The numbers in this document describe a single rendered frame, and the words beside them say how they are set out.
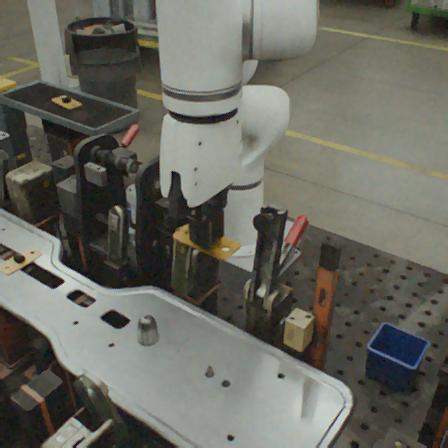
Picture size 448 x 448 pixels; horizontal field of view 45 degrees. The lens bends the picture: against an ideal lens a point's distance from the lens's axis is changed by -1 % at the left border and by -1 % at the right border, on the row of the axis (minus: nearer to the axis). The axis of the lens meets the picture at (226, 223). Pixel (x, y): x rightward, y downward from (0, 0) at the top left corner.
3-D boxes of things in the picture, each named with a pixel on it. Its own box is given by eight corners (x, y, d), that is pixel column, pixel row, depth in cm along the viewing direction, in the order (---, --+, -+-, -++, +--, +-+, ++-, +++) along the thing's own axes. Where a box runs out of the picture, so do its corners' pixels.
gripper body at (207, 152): (204, 77, 62) (206, 163, 69) (143, 105, 56) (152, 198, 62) (258, 91, 59) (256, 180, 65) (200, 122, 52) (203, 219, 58)
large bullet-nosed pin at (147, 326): (135, 346, 88) (131, 317, 85) (148, 335, 91) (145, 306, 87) (149, 355, 87) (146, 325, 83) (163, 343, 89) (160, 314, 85)
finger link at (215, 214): (215, 175, 67) (216, 220, 71) (199, 185, 65) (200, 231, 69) (236, 182, 66) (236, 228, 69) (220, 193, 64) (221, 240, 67)
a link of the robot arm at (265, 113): (217, 165, 142) (213, 78, 128) (288, 165, 141) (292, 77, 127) (214, 190, 132) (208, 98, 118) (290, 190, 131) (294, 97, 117)
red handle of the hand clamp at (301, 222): (247, 290, 87) (292, 209, 91) (250, 295, 89) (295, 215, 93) (269, 300, 85) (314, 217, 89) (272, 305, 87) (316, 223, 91)
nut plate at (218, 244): (171, 237, 69) (170, 229, 68) (190, 223, 71) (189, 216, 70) (224, 261, 65) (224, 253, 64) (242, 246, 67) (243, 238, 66)
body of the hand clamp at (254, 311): (240, 425, 109) (243, 294, 89) (259, 402, 113) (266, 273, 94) (265, 440, 106) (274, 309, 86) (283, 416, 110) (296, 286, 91)
